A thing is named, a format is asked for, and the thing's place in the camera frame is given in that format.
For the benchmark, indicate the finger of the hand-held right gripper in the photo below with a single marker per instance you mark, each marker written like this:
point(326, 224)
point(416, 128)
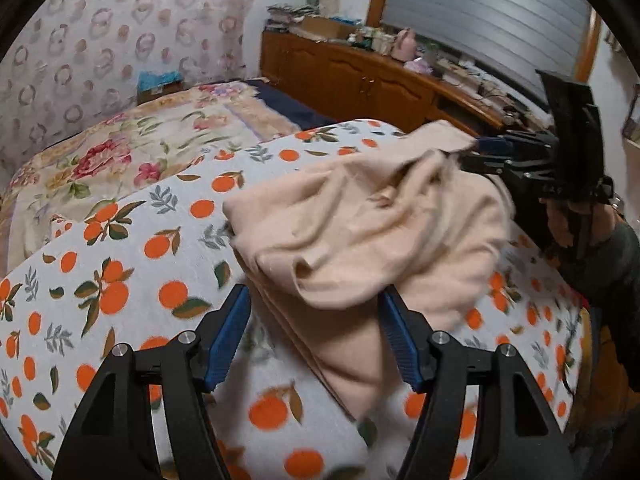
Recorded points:
point(480, 164)
point(492, 146)

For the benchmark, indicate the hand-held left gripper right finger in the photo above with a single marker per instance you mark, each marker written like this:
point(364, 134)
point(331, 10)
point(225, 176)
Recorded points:
point(400, 340)

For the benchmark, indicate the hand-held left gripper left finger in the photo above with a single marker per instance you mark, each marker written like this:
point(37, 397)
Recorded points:
point(230, 335)

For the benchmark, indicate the beige printed garment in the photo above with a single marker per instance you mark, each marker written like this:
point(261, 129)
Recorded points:
point(350, 220)

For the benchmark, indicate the person's right forearm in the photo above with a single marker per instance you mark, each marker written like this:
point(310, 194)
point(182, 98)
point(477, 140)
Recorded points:
point(605, 260)

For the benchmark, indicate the person's right hand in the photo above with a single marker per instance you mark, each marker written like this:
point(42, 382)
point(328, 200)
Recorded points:
point(557, 225)

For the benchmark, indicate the clutter of small items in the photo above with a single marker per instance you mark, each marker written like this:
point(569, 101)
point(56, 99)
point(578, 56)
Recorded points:
point(460, 72)

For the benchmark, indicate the orange fruit print blanket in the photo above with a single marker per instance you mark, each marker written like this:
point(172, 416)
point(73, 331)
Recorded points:
point(125, 270)

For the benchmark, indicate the grey window blind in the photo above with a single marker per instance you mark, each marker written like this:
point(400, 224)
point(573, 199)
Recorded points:
point(475, 10)

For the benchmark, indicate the wooden cabinet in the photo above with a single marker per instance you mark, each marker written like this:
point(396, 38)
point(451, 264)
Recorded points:
point(350, 75)

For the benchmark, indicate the navy bed sheet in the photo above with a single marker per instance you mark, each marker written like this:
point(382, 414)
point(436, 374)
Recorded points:
point(295, 107)

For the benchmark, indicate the cardboard box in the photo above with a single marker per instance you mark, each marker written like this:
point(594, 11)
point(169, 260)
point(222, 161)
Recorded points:
point(320, 27)

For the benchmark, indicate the floral quilt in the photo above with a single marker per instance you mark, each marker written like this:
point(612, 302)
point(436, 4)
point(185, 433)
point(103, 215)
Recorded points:
point(150, 140)

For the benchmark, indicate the stack of books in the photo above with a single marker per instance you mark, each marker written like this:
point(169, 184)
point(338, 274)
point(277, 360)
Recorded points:
point(285, 15)

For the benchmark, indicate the blue box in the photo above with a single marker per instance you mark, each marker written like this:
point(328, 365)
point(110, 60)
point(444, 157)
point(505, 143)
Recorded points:
point(160, 82)

